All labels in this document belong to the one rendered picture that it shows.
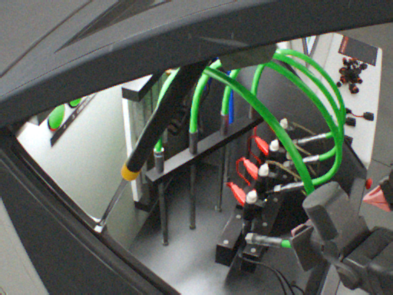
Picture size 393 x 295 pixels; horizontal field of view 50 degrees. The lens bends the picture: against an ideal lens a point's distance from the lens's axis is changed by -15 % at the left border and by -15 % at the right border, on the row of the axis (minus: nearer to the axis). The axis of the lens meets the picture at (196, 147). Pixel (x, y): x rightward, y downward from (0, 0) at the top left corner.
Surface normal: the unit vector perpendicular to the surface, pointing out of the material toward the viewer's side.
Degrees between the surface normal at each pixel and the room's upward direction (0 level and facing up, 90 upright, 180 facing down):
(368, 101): 0
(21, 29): 0
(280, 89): 90
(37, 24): 0
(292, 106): 90
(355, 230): 48
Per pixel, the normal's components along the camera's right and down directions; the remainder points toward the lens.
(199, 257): 0.01, -0.73
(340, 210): 0.17, -0.06
